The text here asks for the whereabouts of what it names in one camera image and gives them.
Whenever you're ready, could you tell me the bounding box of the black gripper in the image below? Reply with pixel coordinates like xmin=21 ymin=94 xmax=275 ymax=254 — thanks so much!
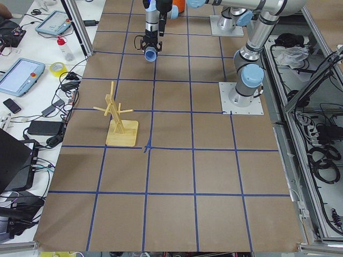
xmin=139 ymin=13 xmax=167 ymax=52
xmin=156 ymin=0 xmax=173 ymax=14

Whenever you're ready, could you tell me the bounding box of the light blue plastic cup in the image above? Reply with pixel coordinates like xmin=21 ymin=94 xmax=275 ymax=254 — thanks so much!
xmin=144 ymin=47 xmax=158 ymax=62

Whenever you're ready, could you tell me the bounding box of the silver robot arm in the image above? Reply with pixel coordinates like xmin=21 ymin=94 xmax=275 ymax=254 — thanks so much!
xmin=136 ymin=1 xmax=253 ymax=62
xmin=186 ymin=0 xmax=306 ymax=108

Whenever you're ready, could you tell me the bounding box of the wooden cup rack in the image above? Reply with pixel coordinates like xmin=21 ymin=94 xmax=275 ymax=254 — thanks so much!
xmin=93 ymin=81 xmax=139 ymax=147

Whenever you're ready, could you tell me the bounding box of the orange can with silver lid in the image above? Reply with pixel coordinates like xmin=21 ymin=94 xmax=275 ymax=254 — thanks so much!
xmin=173 ymin=0 xmax=185 ymax=13

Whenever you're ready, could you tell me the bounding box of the red capped squeeze bottle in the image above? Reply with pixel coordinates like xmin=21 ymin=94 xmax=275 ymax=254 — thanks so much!
xmin=57 ymin=36 xmax=74 ymax=62

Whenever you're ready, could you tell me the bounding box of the far teach pendant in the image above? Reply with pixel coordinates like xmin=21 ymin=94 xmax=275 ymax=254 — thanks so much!
xmin=35 ymin=10 xmax=71 ymax=36

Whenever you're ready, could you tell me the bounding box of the teach pendant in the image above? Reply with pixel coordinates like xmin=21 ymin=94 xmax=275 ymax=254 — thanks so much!
xmin=1 ymin=58 xmax=46 ymax=96
xmin=35 ymin=10 xmax=71 ymax=36

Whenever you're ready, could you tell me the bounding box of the yellow tape roll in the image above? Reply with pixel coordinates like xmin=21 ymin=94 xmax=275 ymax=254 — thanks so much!
xmin=49 ymin=62 xmax=68 ymax=77

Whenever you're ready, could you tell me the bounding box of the near teach pendant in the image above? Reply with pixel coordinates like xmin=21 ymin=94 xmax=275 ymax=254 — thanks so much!
xmin=1 ymin=58 xmax=46 ymax=96

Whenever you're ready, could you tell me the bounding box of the white crumpled cloth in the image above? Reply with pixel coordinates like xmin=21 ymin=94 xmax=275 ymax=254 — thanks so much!
xmin=275 ymin=46 xmax=309 ymax=69

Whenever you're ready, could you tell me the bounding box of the black power adapter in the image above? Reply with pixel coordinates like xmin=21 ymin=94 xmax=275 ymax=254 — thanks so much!
xmin=27 ymin=120 xmax=63 ymax=136

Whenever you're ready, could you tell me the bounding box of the black smartphone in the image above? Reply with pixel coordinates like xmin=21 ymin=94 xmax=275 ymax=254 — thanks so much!
xmin=3 ymin=99 xmax=21 ymax=114

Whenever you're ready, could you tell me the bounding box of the black laptop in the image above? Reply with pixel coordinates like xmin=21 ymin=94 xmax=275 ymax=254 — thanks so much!
xmin=1 ymin=130 xmax=39 ymax=193

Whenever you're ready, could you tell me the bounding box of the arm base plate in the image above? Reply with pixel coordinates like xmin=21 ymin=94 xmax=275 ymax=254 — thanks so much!
xmin=219 ymin=82 xmax=264 ymax=115
xmin=210 ymin=16 xmax=244 ymax=37

